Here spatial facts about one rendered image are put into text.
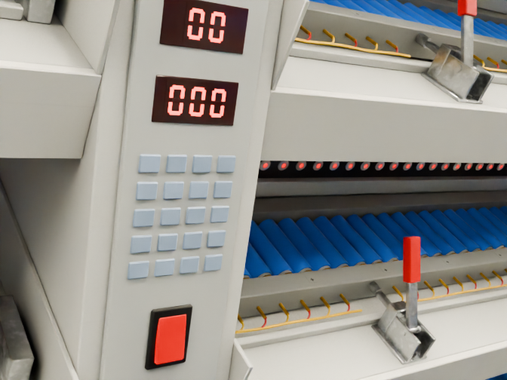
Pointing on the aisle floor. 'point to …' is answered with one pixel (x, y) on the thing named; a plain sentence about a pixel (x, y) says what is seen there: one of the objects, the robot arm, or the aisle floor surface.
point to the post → (111, 112)
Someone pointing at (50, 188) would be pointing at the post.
